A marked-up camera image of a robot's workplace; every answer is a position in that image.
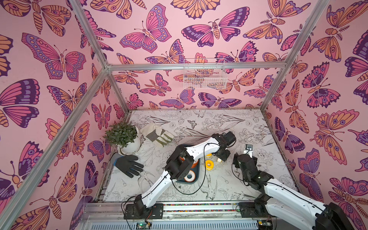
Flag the orange sealing tape roll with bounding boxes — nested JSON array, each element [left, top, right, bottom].
[[191, 160, 199, 168], [184, 170, 196, 183], [205, 160, 214, 171]]

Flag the teal plastic storage tray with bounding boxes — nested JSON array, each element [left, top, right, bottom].
[[177, 144, 200, 184]]

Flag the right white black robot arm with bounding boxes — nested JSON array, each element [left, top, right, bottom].
[[233, 154, 353, 230]]

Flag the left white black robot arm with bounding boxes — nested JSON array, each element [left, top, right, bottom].
[[134, 131, 236, 216]]

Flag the beige grey work glove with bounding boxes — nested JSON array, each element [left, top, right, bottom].
[[140, 123, 175, 147]]

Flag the green potted plant white pot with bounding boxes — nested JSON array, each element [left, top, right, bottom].
[[104, 122, 142, 155]]

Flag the black rubber glove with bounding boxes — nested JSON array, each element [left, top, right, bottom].
[[110, 152, 144, 178]]

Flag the green circuit board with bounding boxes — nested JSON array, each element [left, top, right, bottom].
[[136, 222, 152, 230]]

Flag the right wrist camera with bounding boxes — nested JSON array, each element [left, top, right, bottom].
[[243, 144, 254, 158]]

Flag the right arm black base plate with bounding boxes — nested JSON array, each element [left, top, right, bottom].
[[238, 202, 269, 218]]

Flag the white wire wall basket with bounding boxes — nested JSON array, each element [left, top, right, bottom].
[[182, 61, 228, 90]]

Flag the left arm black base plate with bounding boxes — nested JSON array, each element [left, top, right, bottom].
[[124, 204, 163, 220]]

